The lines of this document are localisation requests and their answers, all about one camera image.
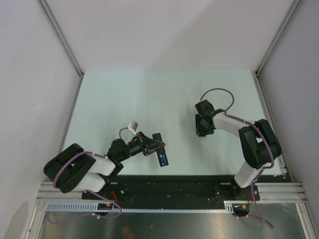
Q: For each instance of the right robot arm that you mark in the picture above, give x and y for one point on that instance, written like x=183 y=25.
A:
x=260 y=146

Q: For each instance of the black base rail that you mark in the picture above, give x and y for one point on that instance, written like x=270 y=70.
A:
x=173 y=192

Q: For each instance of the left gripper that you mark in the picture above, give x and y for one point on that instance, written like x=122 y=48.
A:
x=150 y=145

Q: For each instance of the right aluminium frame post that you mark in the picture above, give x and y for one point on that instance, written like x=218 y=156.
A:
x=280 y=32

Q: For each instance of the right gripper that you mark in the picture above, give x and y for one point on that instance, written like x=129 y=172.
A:
x=199 y=130

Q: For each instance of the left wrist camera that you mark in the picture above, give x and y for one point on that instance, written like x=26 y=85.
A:
x=133 y=128

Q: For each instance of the blue battery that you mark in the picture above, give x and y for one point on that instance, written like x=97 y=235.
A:
x=164 y=158

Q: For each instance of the left aluminium frame post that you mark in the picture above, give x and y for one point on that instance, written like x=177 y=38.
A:
x=48 y=13

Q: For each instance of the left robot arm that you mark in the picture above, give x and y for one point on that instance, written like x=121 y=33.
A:
x=75 y=168

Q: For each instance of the aluminium frame post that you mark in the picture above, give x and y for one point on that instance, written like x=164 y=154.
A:
x=48 y=13
x=280 y=32

